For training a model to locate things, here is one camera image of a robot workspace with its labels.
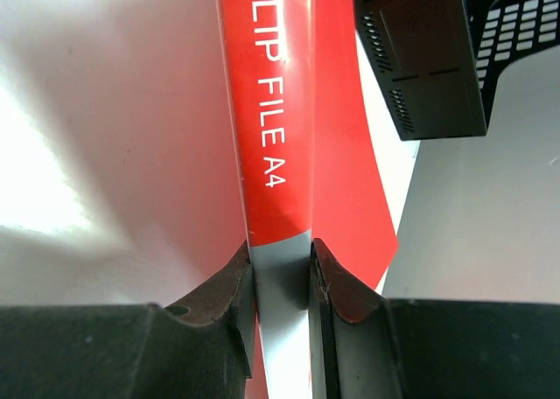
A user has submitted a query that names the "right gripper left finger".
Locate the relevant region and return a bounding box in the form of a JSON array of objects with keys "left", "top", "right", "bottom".
[{"left": 1, "top": 246, "right": 256, "bottom": 398}]

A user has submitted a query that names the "red clip file folder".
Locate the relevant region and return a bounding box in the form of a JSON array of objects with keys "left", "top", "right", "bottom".
[{"left": 216, "top": 0, "right": 398, "bottom": 398}]

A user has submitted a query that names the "black mesh file organizer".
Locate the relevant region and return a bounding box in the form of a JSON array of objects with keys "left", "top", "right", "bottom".
[{"left": 353, "top": 0, "right": 559, "bottom": 141}]

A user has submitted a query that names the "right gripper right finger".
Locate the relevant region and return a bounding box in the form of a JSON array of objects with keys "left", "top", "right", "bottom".
[{"left": 309, "top": 239, "right": 559, "bottom": 398}]

